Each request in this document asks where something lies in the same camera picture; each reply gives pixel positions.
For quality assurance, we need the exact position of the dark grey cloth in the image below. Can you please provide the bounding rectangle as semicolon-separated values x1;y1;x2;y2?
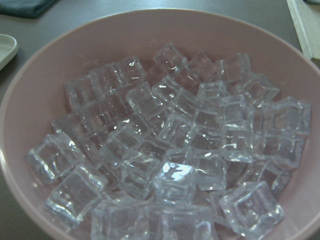
0;0;57;19

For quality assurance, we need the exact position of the cream serving tray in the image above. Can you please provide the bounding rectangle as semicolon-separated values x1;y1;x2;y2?
0;34;19;71

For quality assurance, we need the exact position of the pink bowl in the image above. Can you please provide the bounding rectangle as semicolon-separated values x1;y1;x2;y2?
0;9;320;240

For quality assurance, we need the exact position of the clear ice cubes pile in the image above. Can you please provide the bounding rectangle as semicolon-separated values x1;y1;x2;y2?
26;44;312;240

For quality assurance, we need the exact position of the wooden cutting board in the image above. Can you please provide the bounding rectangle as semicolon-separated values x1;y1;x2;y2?
286;0;320;60

